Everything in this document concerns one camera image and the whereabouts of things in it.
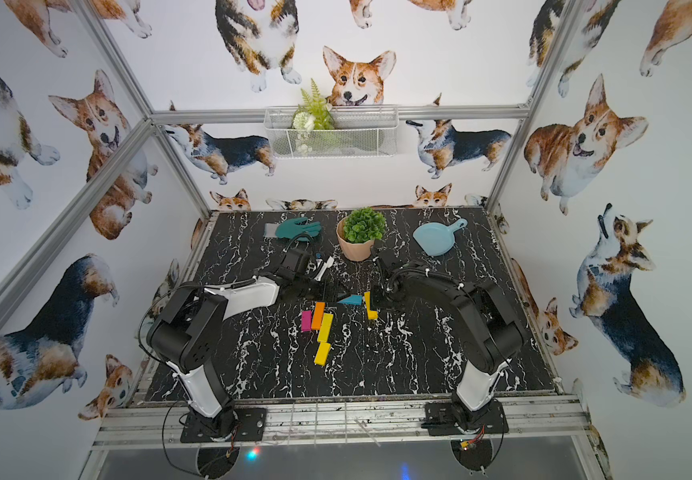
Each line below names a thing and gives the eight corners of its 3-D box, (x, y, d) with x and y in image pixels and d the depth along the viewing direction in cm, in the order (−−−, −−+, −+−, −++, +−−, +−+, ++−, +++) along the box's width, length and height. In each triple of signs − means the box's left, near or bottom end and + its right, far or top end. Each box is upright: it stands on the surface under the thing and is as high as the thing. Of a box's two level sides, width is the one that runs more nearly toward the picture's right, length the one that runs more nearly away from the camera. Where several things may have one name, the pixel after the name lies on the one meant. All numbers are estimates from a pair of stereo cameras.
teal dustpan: (429, 259, 109) (431, 254, 107) (412, 232, 117) (412, 227, 115) (479, 242, 114) (481, 237, 112) (458, 217, 122) (460, 212, 120)
